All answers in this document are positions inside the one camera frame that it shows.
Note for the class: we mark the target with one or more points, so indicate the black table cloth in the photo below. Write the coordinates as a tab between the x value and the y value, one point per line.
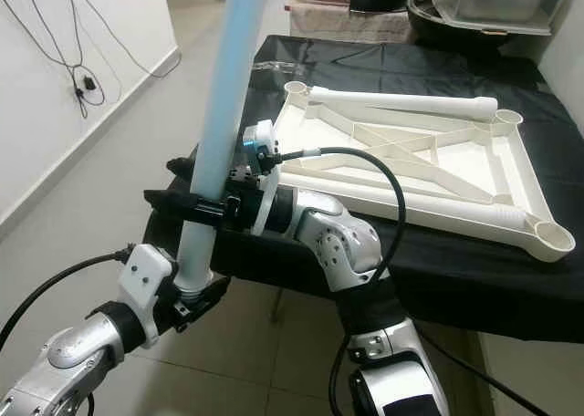
374	56

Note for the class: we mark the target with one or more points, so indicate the beige cloth covered bench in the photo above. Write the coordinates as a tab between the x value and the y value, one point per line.
347	22

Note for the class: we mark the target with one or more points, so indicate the black round wok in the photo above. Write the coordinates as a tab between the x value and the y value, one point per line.
429	24

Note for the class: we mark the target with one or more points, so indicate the clear plastic storage container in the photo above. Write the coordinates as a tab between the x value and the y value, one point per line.
502	1

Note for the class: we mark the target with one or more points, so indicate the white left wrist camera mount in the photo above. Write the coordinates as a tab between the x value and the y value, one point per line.
151	279

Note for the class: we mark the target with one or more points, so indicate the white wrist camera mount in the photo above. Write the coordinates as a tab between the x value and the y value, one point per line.
260	142
151	279

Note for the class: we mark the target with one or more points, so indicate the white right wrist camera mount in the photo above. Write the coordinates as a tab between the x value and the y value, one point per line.
260	142

